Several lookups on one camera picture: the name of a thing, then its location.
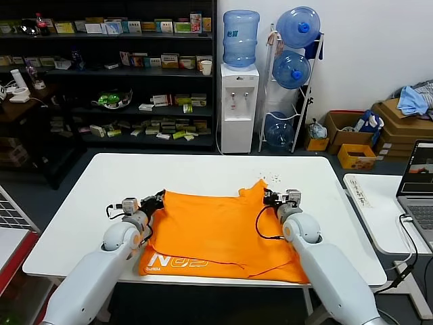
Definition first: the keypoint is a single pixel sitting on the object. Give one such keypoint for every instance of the white pink medicine box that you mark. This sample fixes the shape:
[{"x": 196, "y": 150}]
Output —
[{"x": 124, "y": 59}]

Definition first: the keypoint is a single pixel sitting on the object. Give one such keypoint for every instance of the handwritten paper strip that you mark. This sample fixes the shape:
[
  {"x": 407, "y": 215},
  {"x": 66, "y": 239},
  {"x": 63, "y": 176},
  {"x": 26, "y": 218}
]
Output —
[{"x": 358, "y": 193}]

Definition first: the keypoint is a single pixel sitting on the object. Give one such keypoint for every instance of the blue water jug with label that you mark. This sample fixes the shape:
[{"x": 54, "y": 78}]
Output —
[{"x": 241, "y": 47}]

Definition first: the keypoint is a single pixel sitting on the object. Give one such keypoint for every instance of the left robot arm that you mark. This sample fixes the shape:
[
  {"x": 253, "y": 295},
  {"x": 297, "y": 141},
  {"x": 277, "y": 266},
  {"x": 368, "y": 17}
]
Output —
[{"x": 88, "y": 281}]

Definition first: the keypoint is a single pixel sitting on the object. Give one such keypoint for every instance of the brown wooden desk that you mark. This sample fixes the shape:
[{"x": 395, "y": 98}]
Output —
[{"x": 20, "y": 108}]

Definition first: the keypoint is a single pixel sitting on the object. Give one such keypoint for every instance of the pale yellow medicine box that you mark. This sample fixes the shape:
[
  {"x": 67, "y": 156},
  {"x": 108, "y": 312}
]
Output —
[{"x": 5, "y": 61}]

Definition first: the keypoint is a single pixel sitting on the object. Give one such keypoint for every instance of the light blue crumpled cloth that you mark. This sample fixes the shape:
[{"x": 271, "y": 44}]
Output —
[{"x": 411, "y": 101}]

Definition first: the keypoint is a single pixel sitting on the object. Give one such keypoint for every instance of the grey tied plastic bag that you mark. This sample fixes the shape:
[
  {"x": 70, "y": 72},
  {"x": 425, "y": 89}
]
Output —
[{"x": 318, "y": 130}]

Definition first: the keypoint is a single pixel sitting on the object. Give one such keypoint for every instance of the white side table base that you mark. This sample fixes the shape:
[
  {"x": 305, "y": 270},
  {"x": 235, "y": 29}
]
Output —
[{"x": 414, "y": 298}]

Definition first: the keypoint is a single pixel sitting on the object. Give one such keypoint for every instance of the plain yellow box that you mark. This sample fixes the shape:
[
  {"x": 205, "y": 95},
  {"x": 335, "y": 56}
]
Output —
[{"x": 316, "y": 145}]

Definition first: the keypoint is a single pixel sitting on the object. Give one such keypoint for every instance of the cola bottle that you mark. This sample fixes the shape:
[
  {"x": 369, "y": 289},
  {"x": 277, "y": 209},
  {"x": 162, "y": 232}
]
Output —
[{"x": 42, "y": 28}]

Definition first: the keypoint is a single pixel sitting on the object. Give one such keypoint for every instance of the blue plastic bottle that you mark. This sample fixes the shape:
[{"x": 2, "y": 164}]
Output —
[{"x": 78, "y": 61}]

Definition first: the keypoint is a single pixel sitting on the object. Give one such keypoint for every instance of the white cylindrical desk device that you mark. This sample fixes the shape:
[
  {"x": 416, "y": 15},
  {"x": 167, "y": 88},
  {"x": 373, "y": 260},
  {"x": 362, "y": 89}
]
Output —
[{"x": 18, "y": 95}]

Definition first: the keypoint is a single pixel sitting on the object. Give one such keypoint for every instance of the orange t-shirt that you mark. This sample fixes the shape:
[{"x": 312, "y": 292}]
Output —
[{"x": 216, "y": 230}]

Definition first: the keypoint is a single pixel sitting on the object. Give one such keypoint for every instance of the blue white medicine box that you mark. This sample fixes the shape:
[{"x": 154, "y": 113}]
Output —
[{"x": 113, "y": 27}]

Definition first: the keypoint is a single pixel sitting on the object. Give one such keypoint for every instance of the blue white plastic bag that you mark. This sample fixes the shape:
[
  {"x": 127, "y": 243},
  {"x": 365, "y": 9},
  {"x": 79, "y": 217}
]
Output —
[{"x": 365, "y": 123}]

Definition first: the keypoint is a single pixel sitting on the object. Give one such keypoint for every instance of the clear fruit bowl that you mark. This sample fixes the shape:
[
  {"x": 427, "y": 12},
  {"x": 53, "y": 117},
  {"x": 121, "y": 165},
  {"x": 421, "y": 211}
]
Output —
[{"x": 118, "y": 105}]

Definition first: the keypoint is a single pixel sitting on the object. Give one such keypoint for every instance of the white grid panel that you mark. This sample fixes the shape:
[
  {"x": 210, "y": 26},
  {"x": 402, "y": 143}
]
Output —
[{"x": 13, "y": 213}]

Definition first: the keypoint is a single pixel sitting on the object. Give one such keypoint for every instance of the tall pink box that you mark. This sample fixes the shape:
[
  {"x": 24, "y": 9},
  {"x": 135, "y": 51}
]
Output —
[{"x": 196, "y": 23}]

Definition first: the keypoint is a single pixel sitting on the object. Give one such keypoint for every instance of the white metal jug rack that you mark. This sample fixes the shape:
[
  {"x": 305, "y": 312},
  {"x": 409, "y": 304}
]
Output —
[{"x": 267, "y": 84}]

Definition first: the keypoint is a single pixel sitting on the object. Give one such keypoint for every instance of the grey striped cloth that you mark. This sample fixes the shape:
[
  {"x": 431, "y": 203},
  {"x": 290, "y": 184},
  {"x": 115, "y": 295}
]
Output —
[{"x": 424, "y": 88}]

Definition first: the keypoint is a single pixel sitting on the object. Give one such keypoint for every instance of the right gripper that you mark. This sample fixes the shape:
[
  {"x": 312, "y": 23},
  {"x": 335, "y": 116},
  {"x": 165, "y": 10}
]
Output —
[{"x": 279, "y": 199}]

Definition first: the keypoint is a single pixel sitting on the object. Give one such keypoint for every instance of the small green box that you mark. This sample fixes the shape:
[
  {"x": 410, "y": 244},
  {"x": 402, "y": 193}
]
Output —
[{"x": 187, "y": 109}]

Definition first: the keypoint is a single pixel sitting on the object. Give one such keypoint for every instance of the black shelving unit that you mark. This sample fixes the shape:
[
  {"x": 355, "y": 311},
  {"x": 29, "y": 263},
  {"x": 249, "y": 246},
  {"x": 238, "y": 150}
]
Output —
[{"x": 101, "y": 72}]

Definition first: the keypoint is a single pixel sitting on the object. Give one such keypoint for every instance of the open brown cardboard box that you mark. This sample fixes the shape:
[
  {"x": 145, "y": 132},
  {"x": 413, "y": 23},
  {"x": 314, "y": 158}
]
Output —
[{"x": 338, "y": 139}]

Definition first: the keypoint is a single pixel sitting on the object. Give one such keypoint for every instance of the glossy black round object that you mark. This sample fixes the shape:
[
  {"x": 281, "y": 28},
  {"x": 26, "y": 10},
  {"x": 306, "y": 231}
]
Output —
[{"x": 28, "y": 28}]

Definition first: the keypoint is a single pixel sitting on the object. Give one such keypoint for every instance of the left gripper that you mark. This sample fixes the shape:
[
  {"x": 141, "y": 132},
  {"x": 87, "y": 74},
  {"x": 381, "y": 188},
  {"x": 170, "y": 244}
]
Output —
[{"x": 150, "y": 204}]

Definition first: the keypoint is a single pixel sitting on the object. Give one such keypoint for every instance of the pale green medicine box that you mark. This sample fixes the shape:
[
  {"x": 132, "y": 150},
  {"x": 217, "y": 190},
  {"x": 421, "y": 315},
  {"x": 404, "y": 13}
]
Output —
[
  {"x": 32, "y": 62},
  {"x": 18, "y": 61}
]

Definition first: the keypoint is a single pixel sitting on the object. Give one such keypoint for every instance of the cream medicine box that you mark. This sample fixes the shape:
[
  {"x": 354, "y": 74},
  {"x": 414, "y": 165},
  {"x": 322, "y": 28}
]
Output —
[{"x": 199, "y": 59}]

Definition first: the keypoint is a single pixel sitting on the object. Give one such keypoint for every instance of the small yellow printed box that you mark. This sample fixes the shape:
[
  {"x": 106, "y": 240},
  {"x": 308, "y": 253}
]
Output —
[{"x": 355, "y": 164}]

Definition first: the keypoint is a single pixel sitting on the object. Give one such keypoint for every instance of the white paper cup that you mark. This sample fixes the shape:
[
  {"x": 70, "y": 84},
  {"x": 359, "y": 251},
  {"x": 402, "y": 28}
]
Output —
[{"x": 206, "y": 67}]

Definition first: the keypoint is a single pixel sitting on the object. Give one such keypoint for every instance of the green ball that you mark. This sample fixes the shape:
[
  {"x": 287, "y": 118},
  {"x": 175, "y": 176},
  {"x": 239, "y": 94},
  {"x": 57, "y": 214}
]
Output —
[
  {"x": 103, "y": 99},
  {"x": 114, "y": 99}
]

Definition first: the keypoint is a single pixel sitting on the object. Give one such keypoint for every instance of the white water dispenser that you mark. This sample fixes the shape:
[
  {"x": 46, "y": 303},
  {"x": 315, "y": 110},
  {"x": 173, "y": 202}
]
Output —
[{"x": 236, "y": 135}]

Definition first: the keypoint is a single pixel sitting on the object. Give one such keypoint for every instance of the purple clear bottle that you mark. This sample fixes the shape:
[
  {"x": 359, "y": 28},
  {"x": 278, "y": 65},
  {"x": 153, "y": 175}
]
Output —
[{"x": 35, "y": 78}]

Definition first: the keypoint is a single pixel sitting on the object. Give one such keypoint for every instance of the stacked flat cardboard boxes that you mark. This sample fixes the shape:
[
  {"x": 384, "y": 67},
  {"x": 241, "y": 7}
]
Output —
[{"x": 399, "y": 145}]

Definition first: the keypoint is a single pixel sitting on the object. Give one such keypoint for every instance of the pink hanging cloth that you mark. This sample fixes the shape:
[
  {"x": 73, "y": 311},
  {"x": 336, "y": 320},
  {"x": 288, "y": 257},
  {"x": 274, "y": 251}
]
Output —
[{"x": 270, "y": 40}]

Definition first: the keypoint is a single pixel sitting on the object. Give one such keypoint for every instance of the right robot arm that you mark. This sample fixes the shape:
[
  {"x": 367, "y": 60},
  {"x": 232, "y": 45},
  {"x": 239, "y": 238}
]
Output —
[{"x": 331, "y": 277}]

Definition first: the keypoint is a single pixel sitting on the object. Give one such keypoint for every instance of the orange yellow box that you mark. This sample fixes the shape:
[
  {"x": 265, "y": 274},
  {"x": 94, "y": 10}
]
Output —
[{"x": 206, "y": 25}]

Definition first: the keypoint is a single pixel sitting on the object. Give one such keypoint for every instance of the red white cart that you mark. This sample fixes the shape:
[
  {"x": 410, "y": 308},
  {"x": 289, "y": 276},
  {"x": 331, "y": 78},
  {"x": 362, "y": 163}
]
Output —
[{"x": 23, "y": 252}]

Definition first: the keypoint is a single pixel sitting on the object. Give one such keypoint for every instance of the flat white red box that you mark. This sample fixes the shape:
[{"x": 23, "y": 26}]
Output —
[{"x": 163, "y": 136}]

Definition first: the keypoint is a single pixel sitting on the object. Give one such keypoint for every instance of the lime green box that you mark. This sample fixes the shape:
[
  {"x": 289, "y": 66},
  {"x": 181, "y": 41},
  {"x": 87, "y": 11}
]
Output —
[{"x": 179, "y": 135}]

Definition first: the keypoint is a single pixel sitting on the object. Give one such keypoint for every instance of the orange medicine box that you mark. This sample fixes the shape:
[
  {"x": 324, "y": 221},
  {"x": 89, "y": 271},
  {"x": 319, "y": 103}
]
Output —
[{"x": 138, "y": 61}]

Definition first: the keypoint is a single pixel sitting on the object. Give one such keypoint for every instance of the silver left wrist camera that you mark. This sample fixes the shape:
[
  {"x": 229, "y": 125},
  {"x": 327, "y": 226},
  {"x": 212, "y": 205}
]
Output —
[{"x": 130, "y": 204}]

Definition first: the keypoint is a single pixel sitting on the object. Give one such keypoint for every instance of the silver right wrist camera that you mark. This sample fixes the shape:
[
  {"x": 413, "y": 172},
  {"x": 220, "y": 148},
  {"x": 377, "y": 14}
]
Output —
[{"x": 293, "y": 198}]

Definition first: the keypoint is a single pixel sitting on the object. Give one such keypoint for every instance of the white carton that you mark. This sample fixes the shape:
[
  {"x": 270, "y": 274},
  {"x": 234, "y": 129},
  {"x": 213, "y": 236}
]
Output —
[{"x": 62, "y": 64}]

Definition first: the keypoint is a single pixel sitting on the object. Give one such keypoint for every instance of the grey laptop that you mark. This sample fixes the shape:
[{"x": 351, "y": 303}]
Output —
[{"x": 417, "y": 206}]

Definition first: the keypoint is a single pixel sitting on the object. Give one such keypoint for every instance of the small white box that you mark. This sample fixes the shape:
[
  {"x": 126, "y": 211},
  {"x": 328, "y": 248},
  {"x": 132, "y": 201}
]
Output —
[{"x": 189, "y": 137}]

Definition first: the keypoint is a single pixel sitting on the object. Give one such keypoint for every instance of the teal white medicine box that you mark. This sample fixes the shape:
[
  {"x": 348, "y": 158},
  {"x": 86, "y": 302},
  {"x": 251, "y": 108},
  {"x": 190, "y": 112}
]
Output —
[{"x": 154, "y": 62}]

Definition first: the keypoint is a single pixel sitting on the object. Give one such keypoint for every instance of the yellow white medicine box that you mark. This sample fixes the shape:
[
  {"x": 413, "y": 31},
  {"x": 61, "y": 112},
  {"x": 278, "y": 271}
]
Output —
[{"x": 199, "y": 100}]

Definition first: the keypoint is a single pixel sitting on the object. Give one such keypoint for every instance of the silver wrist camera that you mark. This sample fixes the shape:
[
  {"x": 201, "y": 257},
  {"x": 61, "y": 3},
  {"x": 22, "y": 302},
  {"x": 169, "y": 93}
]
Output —
[
  {"x": 293, "y": 198},
  {"x": 130, "y": 204}
]

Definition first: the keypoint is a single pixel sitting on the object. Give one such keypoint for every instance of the dark blue hanging cloth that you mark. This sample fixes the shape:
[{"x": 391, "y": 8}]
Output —
[{"x": 313, "y": 50}]

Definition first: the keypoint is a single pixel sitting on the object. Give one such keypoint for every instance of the large brown cardboard box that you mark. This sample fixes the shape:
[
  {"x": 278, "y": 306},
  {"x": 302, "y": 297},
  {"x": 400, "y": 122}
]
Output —
[{"x": 389, "y": 113}]

